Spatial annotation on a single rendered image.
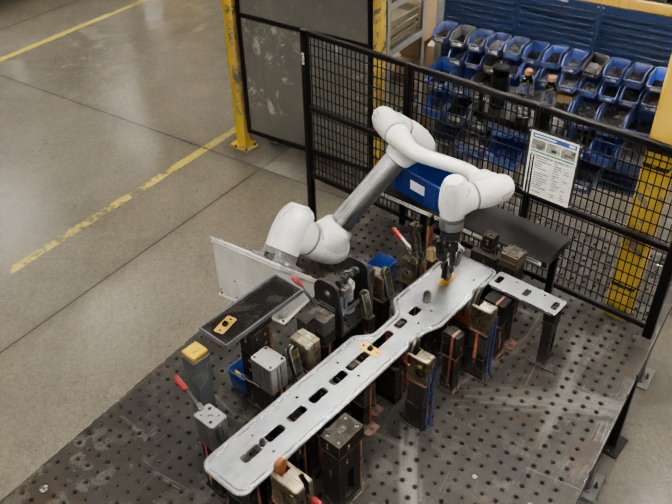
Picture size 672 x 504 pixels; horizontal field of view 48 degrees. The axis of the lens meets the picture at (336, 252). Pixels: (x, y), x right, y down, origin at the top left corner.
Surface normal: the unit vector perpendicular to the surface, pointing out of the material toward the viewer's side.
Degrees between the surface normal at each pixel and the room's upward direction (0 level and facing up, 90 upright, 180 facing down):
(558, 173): 90
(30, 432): 0
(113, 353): 0
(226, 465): 0
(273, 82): 90
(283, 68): 89
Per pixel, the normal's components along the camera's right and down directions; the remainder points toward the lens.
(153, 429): -0.02, -0.79
